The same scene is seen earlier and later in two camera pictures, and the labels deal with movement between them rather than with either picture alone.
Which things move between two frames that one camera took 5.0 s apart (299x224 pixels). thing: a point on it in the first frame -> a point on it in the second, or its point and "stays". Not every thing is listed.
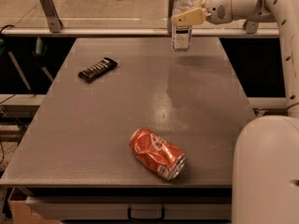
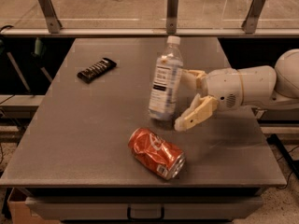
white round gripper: x=218 y=7 -> x=222 y=87
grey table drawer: x=117 y=208 stays
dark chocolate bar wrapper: x=94 y=71 stays
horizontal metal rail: x=137 y=32 stays
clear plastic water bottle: x=182 y=35 -> x=164 y=92
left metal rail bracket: x=48 y=6 stays
